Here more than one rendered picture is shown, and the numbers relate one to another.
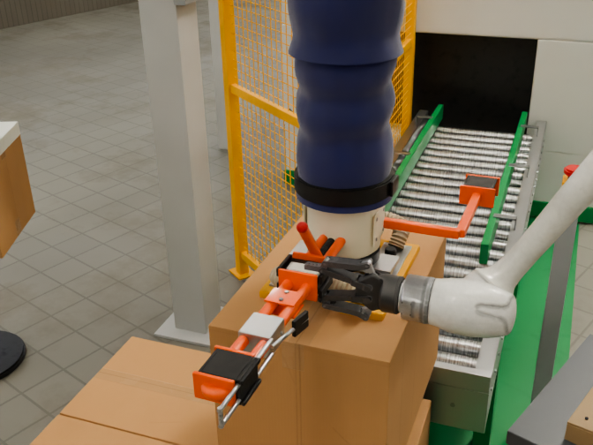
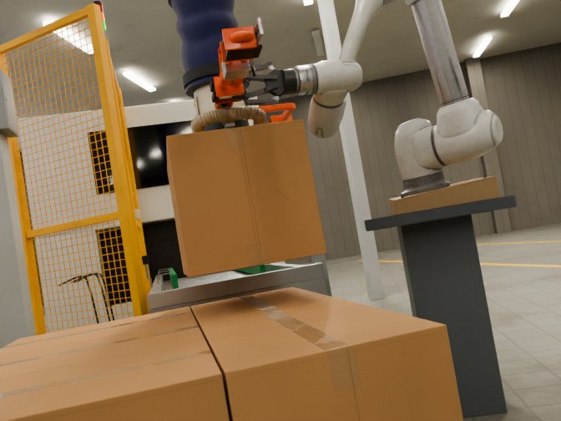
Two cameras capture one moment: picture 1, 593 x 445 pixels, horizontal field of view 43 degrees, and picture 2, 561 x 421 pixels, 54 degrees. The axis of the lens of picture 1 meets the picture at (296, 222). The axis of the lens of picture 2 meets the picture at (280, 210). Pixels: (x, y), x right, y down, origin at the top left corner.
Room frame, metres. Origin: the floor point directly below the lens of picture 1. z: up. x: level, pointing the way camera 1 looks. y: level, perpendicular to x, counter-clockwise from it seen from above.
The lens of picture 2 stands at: (-0.09, 0.80, 0.74)
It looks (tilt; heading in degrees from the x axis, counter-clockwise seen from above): 3 degrees up; 327
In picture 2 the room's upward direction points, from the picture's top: 10 degrees counter-clockwise
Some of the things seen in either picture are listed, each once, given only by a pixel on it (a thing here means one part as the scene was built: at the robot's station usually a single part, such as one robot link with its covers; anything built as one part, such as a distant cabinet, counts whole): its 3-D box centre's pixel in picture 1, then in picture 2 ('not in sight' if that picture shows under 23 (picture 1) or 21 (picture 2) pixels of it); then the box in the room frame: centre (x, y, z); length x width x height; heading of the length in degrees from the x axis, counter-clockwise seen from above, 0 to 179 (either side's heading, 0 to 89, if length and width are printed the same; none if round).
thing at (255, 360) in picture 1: (267, 363); (256, 51); (1.03, 0.05, 1.20); 0.31 x 0.03 x 0.05; 158
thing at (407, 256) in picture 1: (382, 271); not in sight; (1.52, -0.20, 1.09); 0.34 x 0.10 x 0.05; 158
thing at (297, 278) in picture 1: (304, 275); (228, 89); (1.32, -0.01, 1.20); 0.10 x 0.08 x 0.06; 68
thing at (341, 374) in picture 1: (339, 343); (235, 206); (1.55, -0.10, 0.87); 0.60 x 0.40 x 0.40; 159
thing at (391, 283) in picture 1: (379, 291); (280, 83); (1.26, -0.16, 1.20); 0.09 x 0.07 x 0.08; 69
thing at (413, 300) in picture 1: (416, 297); (303, 80); (1.23, -0.23, 1.20); 0.09 x 0.06 x 0.09; 159
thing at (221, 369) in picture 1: (225, 374); (237, 44); (1.00, 0.12, 1.20); 0.08 x 0.07 x 0.05; 158
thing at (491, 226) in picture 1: (516, 174); (247, 263); (3.19, -1.02, 0.60); 1.60 x 0.11 x 0.09; 159
